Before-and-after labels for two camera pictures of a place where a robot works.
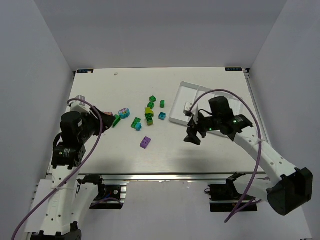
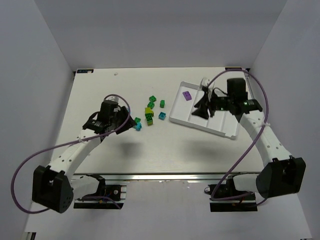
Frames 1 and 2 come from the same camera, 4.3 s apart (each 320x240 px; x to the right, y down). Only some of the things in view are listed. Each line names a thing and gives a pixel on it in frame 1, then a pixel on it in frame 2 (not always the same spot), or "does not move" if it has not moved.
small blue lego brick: x=138 y=126 does not move
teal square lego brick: x=162 y=115 does not move
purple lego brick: x=145 y=142 -> x=187 y=95
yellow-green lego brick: x=148 y=110 does not move
